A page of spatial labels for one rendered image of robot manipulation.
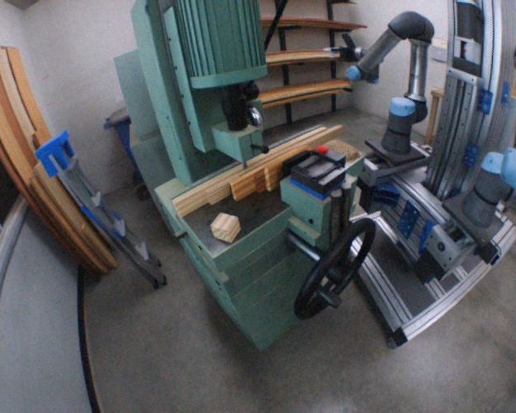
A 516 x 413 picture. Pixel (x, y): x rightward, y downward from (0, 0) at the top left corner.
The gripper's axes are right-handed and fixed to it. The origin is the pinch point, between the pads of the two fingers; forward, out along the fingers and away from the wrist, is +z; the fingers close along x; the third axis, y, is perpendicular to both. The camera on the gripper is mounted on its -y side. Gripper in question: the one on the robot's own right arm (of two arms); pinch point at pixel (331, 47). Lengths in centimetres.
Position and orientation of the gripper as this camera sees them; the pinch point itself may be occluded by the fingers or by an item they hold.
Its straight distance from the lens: 148.4
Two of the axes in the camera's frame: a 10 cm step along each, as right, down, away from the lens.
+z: -4.9, -5.3, 7.0
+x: 8.4, -5.0, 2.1
